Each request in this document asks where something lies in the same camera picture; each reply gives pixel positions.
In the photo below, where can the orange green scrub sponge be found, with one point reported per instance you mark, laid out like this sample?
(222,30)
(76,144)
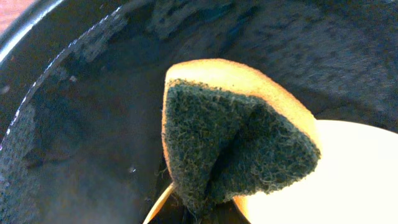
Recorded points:
(229,131)

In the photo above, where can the yellow plate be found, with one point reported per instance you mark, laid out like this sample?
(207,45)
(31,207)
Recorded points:
(355,181)

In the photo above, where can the black round tray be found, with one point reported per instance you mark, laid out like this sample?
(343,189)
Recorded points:
(81,93)

